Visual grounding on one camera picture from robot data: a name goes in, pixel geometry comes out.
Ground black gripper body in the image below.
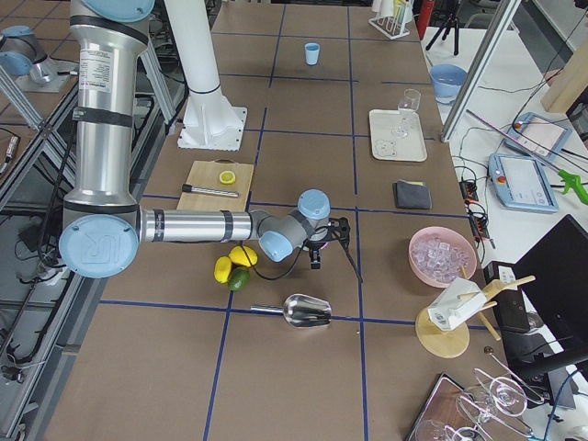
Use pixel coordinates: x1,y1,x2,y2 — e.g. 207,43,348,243
306,227,330,252

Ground light blue cup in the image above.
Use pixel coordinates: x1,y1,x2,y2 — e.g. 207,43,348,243
304,42,321,66

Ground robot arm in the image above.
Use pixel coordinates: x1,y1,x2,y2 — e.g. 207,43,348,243
59,1,330,278

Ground metal ice scoop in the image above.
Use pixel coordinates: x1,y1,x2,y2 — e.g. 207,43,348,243
250,293,332,328

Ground pink bowl with ice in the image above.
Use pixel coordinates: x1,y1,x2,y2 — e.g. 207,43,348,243
408,227,478,288

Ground large blue bowl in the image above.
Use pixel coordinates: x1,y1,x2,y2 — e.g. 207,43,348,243
429,63,468,105

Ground yellow lemon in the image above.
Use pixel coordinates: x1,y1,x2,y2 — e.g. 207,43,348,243
229,245,258,267
213,256,232,284

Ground green lime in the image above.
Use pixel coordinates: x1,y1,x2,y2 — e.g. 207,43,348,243
227,266,250,292

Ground lemon half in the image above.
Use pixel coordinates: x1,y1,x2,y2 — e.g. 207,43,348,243
219,170,237,186

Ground folded grey cloth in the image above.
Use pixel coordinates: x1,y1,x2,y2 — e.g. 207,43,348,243
392,180,432,209

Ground wooden cutting board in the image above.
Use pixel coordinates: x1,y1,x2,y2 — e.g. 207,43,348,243
176,160,254,211

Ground steel muddler rod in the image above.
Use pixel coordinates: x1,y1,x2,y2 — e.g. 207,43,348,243
181,184,240,198

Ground cream bear serving tray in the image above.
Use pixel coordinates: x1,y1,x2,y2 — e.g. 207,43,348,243
368,109,427,163

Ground white carton on stand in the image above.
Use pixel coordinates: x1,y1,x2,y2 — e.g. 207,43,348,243
427,277,486,332

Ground wooden cup stand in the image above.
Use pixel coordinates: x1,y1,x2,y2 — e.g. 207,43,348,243
415,276,536,358

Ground clear wine glass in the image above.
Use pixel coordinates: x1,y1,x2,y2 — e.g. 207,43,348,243
391,88,421,139

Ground blue teach pendant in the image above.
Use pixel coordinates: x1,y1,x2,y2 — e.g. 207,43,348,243
488,153,559,213

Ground upturned wine glasses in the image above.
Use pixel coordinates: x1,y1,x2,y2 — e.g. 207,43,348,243
415,349,546,441

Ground black monitor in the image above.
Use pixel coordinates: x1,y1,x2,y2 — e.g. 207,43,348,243
511,214,587,379

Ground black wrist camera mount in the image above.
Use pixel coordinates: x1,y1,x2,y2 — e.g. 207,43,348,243
328,217,350,251

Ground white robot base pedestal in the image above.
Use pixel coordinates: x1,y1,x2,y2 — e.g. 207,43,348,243
165,0,247,152

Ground white wire cup rack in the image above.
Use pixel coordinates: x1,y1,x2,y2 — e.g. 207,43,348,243
368,0,413,40

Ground black camera tripod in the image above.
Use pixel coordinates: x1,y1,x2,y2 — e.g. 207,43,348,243
425,0,460,56

